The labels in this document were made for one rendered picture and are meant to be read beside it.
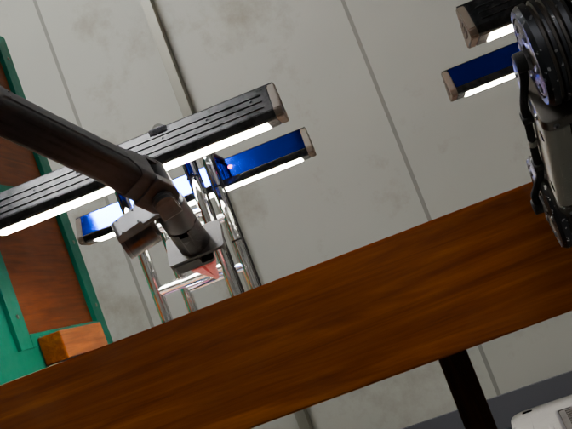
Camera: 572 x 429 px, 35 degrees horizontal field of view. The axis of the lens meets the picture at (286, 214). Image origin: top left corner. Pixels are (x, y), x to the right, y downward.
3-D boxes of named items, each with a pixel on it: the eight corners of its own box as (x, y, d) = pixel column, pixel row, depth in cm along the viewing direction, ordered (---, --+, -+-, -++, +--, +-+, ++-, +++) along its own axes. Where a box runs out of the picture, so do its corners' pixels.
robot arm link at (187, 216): (185, 200, 144) (174, 180, 148) (148, 223, 144) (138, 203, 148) (203, 226, 149) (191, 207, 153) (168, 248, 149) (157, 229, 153)
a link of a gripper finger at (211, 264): (191, 271, 164) (168, 241, 157) (226, 257, 163) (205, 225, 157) (195, 300, 159) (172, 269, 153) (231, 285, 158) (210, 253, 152)
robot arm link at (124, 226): (170, 192, 138) (151, 159, 144) (106, 232, 138) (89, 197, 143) (200, 235, 148) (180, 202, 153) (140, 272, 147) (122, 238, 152)
